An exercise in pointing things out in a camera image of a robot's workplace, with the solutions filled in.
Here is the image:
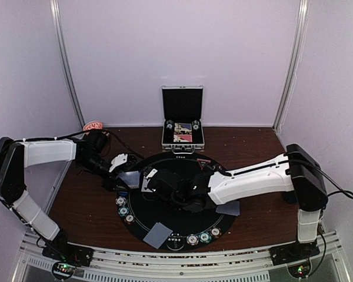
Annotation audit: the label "green chips seat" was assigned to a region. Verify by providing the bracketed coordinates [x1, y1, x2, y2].
[118, 206, 129, 217]
[198, 232, 212, 244]

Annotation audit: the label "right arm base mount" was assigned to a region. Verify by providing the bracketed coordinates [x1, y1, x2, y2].
[269, 231, 320, 266]

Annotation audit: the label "blue white chips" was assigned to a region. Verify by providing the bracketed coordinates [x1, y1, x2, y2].
[186, 234, 199, 246]
[115, 196, 127, 207]

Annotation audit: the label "grey blue card deck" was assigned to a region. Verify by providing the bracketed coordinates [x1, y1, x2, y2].
[118, 171, 140, 189]

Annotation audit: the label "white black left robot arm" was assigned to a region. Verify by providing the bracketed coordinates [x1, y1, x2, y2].
[0, 129, 141, 261]

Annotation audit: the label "left chip stack in case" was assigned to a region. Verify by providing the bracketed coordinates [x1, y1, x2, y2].
[165, 120, 174, 130]

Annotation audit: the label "orange chips seat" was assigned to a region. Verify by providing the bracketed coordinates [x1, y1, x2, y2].
[210, 227, 222, 239]
[214, 164, 222, 171]
[124, 214, 135, 224]

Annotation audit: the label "dark blue mug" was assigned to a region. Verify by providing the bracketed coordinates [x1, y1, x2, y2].
[282, 192, 298, 204]

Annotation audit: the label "blue white chips front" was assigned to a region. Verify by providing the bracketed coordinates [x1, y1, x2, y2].
[186, 234, 199, 246]

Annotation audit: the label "chip stack in case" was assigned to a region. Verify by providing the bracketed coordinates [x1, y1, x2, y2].
[192, 120, 201, 130]
[165, 120, 174, 130]

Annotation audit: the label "red white patterned bowl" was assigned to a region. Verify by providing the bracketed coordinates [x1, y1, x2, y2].
[83, 121, 103, 132]

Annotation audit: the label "clear round dealer button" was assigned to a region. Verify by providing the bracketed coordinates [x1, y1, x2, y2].
[166, 233, 185, 251]

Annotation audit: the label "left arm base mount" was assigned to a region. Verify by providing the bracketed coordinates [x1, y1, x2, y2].
[35, 229, 94, 267]

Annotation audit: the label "blue card front seat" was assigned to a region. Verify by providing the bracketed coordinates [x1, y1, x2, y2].
[143, 222, 173, 249]

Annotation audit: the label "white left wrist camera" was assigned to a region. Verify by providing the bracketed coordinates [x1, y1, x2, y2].
[109, 153, 128, 173]

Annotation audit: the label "aluminium poker case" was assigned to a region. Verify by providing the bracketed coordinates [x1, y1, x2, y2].
[161, 85, 205, 153]

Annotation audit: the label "right chip stack in case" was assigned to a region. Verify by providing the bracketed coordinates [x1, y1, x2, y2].
[192, 120, 201, 130]

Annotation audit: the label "aluminium front rail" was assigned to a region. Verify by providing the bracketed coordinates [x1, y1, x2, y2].
[9, 231, 353, 281]

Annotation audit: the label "orange chips front seat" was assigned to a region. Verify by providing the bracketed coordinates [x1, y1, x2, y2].
[210, 227, 222, 239]

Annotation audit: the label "round black poker mat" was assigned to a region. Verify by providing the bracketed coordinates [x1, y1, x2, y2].
[120, 153, 236, 251]

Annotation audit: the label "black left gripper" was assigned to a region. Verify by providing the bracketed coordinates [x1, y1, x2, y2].
[78, 153, 132, 192]

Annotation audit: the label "blue card seat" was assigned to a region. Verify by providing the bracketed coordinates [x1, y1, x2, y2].
[215, 201, 240, 217]
[143, 222, 173, 249]

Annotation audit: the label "red black triangle marker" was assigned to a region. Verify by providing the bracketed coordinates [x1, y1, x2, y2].
[197, 158, 211, 170]

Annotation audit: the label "red card box in case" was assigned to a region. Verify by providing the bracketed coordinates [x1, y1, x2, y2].
[174, 135, 192, 143]

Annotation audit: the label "green chips front seat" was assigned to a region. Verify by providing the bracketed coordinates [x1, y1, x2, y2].
[198, 232, 212, 244]

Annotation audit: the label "blue card box in case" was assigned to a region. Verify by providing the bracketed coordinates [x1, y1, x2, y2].
[174, 123, 192, 134]

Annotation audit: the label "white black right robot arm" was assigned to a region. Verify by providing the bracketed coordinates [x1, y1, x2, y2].
[144, 144, 353, 260]

